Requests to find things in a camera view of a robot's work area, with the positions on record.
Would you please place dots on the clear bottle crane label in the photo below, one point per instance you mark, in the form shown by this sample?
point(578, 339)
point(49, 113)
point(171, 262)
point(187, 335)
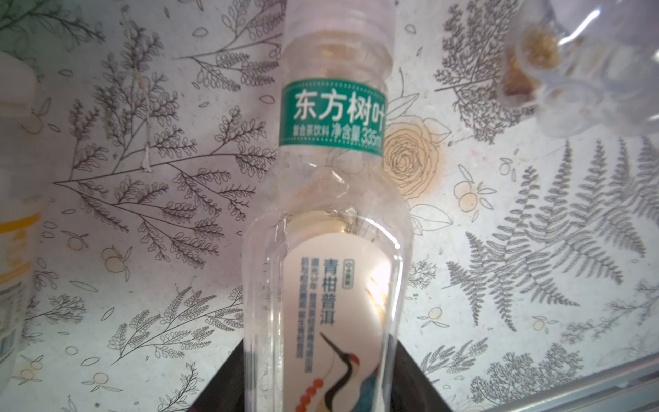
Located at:
point(328, 245)

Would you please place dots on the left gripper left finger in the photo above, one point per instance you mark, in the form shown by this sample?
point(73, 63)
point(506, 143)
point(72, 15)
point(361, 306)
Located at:
point(226, 390)

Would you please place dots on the clear bottle blue cap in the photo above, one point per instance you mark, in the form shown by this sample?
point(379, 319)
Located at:
point(579, 64)

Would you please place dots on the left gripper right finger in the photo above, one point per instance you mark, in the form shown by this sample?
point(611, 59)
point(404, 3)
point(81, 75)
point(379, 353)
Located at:
point(410, 389)

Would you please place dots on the clear bottle yellow label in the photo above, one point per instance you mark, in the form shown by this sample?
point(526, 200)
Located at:
point(21, 206)

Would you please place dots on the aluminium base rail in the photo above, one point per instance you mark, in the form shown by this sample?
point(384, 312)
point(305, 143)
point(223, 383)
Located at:
point(629, 387)

